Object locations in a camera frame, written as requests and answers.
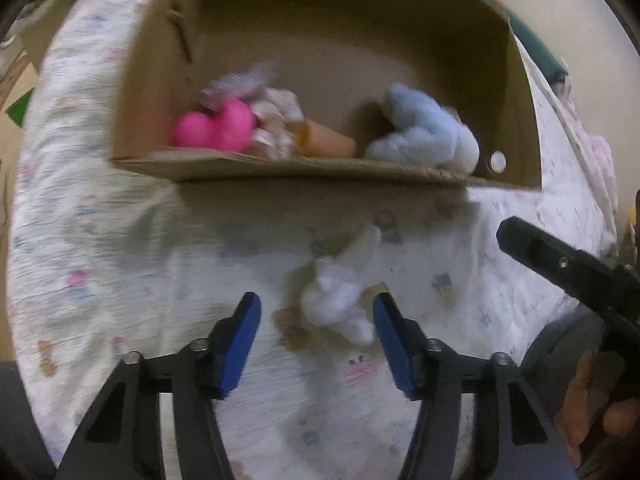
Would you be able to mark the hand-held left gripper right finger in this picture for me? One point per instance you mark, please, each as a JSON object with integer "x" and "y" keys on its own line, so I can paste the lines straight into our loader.
{"x": 395, "y": 347}

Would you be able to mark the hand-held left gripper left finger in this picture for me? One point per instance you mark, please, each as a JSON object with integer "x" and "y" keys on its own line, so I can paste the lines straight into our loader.
{"x": 239, "y": 347}

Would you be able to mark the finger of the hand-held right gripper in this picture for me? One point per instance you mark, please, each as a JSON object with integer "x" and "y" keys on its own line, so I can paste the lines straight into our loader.
{"x": 550, "y": 257}

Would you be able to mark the white fluffy plush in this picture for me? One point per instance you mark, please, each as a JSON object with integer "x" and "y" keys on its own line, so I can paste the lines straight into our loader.
{"x": 337, "y": 300}

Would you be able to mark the light blue fluffy plush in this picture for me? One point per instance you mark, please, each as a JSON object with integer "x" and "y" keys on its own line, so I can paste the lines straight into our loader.
{"x": 420, "y": 125}

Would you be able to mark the pink plush toy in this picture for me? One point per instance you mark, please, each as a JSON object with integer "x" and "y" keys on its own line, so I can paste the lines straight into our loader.
{"x": 220, "y": 127}

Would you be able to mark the clear packet with label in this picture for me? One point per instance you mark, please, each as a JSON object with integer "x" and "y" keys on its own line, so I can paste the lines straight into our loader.
{"x": 240, "y": 85}

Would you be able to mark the brown cardboard box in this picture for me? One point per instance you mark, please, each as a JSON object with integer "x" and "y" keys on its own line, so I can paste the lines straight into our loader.
{"x": 320, "y": 20}

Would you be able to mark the person's right hand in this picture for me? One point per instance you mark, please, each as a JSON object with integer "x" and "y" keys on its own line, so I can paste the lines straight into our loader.
{"x": 580, "y": 410}

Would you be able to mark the pink cloth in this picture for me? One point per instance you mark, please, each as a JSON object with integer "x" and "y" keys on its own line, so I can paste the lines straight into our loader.
{"x": 597, "y": 155}

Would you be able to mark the bed with printed white duvet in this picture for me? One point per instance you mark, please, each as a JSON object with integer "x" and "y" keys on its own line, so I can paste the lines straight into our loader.
{"x": 150, "y": 260}

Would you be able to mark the teal headboard pad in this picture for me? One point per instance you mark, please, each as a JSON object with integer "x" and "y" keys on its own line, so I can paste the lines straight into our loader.
{"x": 530, "y": 42}

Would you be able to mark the green floor mat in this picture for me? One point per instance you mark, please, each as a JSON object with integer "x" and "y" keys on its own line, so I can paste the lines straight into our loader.
{"x": 18, "y": 110}

